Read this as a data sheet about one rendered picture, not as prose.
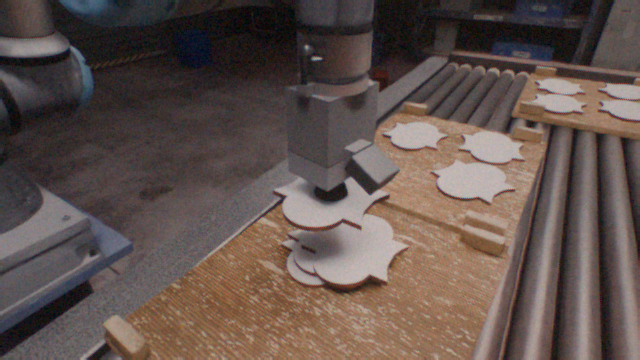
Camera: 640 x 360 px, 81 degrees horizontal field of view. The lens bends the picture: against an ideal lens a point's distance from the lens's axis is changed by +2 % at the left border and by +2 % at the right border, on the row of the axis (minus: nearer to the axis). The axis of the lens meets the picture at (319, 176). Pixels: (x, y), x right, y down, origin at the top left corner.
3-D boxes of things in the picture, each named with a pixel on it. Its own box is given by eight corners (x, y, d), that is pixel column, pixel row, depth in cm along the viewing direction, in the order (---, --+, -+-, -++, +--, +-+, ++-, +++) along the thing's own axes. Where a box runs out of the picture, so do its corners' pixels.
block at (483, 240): (457, 242, 56) (461, 227, 54) (461, 235, 57) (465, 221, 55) (500, 259, 53) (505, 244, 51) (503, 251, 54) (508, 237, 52)
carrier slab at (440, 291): (105, 342, 43) (101, 334, 43) (315, 185, 72) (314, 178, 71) (371, 612, 26) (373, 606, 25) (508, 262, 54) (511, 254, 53)
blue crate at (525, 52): (488, 61, 441) (493, 42, 429) (492, 53, 472) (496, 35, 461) (548, 67, 416) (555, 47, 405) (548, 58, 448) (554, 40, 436)
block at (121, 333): (107, 339, 42) (99, 323, 41) (123, 327, 43) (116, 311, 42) (137, 369, 39) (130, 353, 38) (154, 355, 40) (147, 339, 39)
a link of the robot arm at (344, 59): (388, 27, 37) (333, 41, 32) (383, 74, 39) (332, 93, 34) (331, 19, 41) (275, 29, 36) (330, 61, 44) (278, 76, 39)
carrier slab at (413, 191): (315, 182, 73) (315, 175, 72) (400, 115, 101) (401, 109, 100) (507, 254, 56) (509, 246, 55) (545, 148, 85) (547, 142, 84)
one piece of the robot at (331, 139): (371, 75, 30) (359, 231, 39) (427, 55, 35) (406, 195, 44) (273, 51, 37) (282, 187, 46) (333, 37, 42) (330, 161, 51)
